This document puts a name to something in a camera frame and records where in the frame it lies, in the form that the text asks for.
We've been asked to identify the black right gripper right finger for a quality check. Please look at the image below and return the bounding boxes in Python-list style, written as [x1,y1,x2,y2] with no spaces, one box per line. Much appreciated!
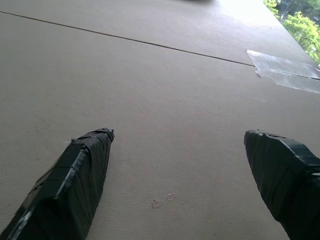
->
[243,128,320,240]

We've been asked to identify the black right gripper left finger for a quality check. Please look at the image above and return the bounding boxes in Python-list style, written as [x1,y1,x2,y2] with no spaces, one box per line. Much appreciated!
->
[0,127,116,240]

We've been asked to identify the clear tape patch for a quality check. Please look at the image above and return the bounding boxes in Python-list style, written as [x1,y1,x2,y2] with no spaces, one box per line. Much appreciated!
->
[245,49,320,95]

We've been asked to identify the green trees outside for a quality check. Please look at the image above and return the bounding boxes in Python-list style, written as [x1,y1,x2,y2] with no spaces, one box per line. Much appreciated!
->
[262,0,320,66]

